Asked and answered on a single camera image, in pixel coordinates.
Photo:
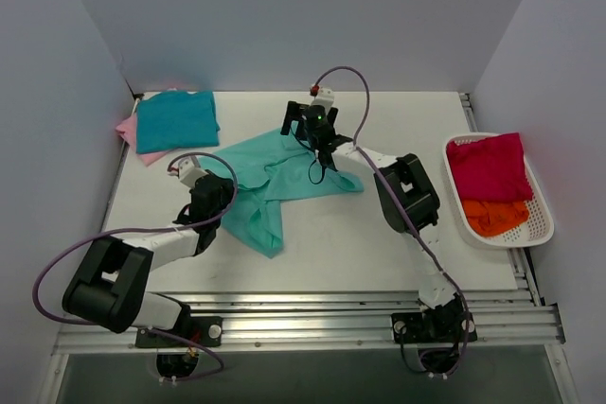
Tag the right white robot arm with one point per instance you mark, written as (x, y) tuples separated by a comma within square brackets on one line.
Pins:
[(407, 197)]

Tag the folded teal t-shirt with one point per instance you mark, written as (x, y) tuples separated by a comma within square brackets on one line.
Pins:
[(177, 120)]

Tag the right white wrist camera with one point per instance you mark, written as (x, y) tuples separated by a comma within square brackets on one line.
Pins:
[(322, 96)]

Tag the white plastic laundry basket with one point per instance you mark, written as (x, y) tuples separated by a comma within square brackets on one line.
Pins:
[(537, 230)]

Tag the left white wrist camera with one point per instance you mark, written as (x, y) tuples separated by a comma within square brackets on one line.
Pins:
[(188, 170)]

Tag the crimson red t-shirt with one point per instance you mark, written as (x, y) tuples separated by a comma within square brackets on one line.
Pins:
[(490, 169)]

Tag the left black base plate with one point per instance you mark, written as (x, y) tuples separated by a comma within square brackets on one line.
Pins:
[(203, 330)]

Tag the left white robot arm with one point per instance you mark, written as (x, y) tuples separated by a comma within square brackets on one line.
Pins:
[(109, 287)]

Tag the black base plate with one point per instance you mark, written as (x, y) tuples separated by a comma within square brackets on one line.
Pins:
[(203, 330), (427, 327)]

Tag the mint green t-shirt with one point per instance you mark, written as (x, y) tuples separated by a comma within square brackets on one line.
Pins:
[(271, 169)]

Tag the folded pink t-shirt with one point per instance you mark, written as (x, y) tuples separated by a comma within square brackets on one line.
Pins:
[(127, 131)]

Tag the orange t-shirt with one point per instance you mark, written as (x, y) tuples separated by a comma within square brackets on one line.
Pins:
[(491, 219)]

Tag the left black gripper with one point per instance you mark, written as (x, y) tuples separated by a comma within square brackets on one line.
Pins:
[(220, 187)]

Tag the aluminium rail frame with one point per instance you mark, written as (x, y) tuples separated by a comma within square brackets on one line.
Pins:
[(343, 272)]

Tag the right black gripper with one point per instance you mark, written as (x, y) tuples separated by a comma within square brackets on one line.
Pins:
[(291, 112)]

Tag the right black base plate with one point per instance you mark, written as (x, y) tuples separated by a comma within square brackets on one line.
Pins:
[(427, 327)]

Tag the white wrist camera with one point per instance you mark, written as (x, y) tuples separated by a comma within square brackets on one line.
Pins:
[(322, 96), (188, 170)]

